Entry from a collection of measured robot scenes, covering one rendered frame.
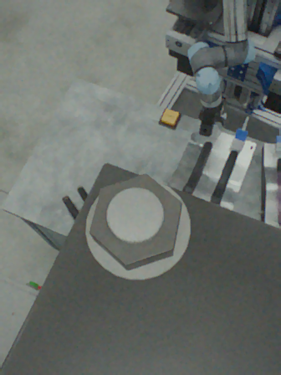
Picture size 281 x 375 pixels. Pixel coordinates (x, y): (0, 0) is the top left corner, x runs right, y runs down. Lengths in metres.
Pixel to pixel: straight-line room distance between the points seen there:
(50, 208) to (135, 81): 1.46
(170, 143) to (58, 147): 0.49
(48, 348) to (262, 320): 0.22
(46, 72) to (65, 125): 1.26
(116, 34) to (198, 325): 2.94
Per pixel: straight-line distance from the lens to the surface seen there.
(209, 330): 0.45
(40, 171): 1.88
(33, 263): 2.62
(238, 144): 1.74
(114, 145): 1.87
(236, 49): 1.53
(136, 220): 0.42
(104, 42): 3.24
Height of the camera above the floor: 2.46
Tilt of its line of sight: 68 degrees down
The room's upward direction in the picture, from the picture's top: 8 degrees counter-clockwise
